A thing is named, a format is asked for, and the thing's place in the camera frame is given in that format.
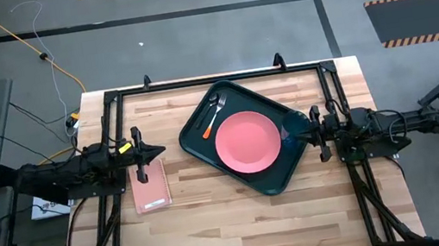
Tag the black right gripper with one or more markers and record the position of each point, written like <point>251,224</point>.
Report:
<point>322,142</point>

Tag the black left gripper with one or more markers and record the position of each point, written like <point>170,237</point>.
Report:
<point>141,169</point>

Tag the blue translucent cup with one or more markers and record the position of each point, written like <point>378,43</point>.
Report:
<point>291,123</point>

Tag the pink round plate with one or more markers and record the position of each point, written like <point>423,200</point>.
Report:
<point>248,142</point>

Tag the dark metal spoon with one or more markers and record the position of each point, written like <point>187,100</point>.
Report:
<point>212,98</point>

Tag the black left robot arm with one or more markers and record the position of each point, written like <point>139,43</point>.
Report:
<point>56,171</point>

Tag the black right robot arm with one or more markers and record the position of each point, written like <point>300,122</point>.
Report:
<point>410,118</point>

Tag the dark green plastic tray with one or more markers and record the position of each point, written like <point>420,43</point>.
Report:
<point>272,181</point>

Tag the yellow tag on gripper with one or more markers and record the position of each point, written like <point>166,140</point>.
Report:
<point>124,148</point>

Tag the pink spiral notebook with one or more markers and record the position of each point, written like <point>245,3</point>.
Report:
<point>155,193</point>

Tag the white power plug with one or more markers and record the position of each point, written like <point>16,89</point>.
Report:
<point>72,124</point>

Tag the white printed box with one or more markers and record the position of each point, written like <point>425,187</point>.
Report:
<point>43,211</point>

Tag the black frame clamp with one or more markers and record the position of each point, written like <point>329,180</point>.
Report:
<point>146,81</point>
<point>278,61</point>

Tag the black aluminium table frame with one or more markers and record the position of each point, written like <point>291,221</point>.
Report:
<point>196,82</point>

